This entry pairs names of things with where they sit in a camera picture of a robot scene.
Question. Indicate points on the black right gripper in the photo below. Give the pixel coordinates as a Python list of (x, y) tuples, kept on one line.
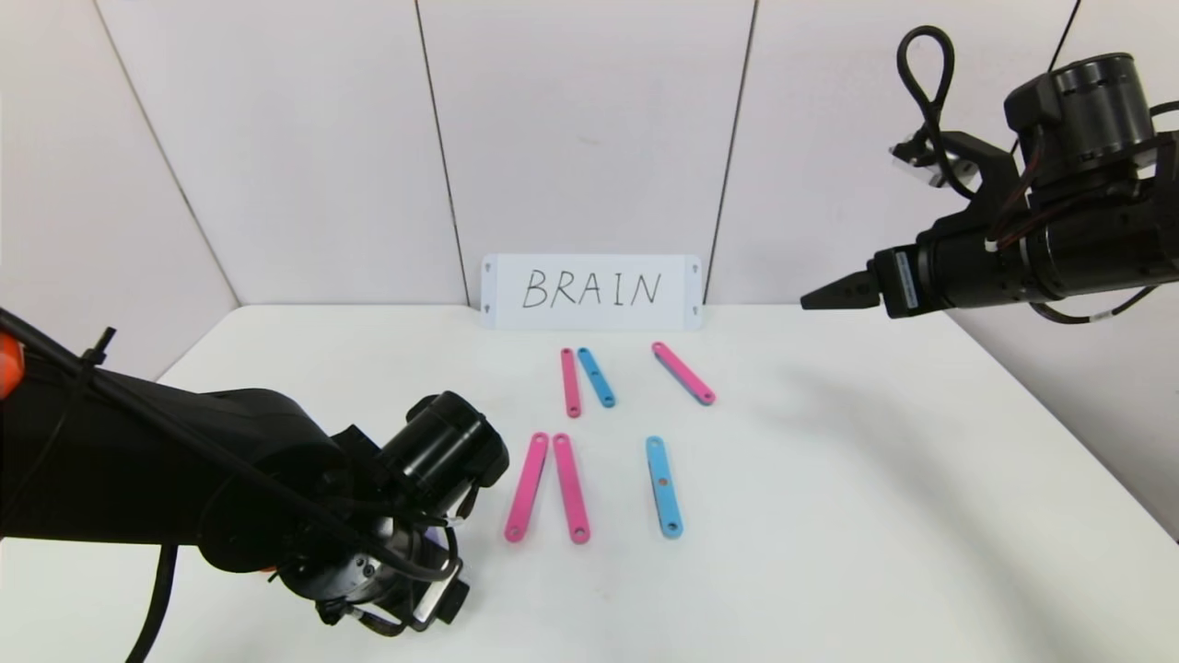
[(898, 281)]

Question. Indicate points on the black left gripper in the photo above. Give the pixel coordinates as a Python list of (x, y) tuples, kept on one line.
[(440, 595)]

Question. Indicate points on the long pink bar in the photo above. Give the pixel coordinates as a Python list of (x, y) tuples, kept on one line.
[(571, 488), (527, 486), (571, 382)]

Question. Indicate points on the short blue bar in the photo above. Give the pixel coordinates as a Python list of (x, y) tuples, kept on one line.
[(596, 376)]

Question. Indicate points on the orange and black left arm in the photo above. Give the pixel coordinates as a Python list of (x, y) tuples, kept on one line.
[(138, 460)]

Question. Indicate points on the white sign reading BRAIN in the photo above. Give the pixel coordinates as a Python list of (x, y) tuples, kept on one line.
[(502, 313)]

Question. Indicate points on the pink bar on blue bar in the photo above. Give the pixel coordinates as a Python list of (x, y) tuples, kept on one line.
[(683, 373)]

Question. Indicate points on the long blue bar orange underside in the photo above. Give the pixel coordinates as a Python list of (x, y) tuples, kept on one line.
[(663, 502)]

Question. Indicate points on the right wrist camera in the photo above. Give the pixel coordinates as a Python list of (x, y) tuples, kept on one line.
[(930, 161)]

